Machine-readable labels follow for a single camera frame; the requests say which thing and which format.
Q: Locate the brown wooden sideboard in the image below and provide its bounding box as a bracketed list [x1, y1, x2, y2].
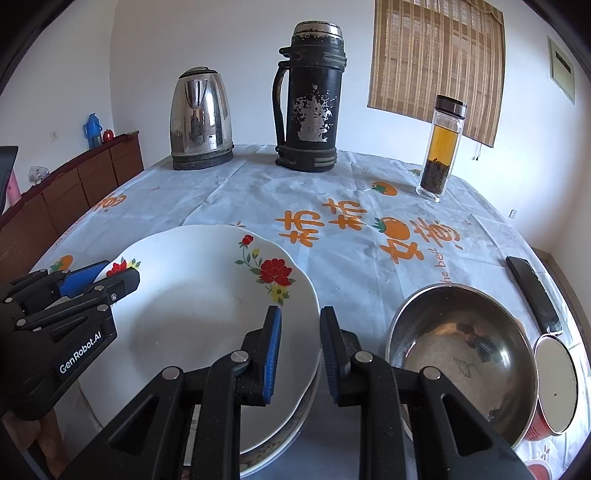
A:
[0, 131, 145, 282]

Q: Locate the red flower white plate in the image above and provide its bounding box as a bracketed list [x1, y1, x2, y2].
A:
[95, 224, 321, 455]

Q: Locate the white and red enamel cup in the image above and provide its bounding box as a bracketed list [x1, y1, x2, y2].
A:
[533, 335, 579, 437]

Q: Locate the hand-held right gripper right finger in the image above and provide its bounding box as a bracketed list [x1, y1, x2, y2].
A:
[320, 305, 536, 480]

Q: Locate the black smartphone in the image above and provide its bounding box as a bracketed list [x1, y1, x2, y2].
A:
[505, 256, 564, 335]

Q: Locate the blue patterned plate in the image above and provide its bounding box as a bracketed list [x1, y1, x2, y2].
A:
[238, 369, 321, 472]

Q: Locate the pale green wall panel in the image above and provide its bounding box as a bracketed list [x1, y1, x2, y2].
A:
[547, 36, 577, 106]

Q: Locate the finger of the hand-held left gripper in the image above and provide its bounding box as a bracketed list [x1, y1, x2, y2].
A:
[14, 268, 140, 333]
[0, 261, 112, 308]

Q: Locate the blue thermos bottle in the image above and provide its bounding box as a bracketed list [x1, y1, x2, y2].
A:
[83, 113, 103, 149]

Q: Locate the glass tea bottle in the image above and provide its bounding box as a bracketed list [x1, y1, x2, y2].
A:
[416, 95, 468, 203]

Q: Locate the worn black thermos flask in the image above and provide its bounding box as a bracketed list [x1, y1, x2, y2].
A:
[271, 21, 347, 173]

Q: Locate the stainless steel electric kettle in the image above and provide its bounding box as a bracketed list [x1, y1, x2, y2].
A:
[169, 67, 235, 171]

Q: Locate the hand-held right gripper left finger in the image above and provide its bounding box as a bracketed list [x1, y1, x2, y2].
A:
[53, 305, 283, 480]

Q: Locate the bamboo window blind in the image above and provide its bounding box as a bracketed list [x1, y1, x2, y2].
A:
[367, 0, 507, 148]

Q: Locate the stainless steel bowl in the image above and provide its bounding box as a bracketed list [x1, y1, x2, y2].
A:
[385, 284, 540, 455]

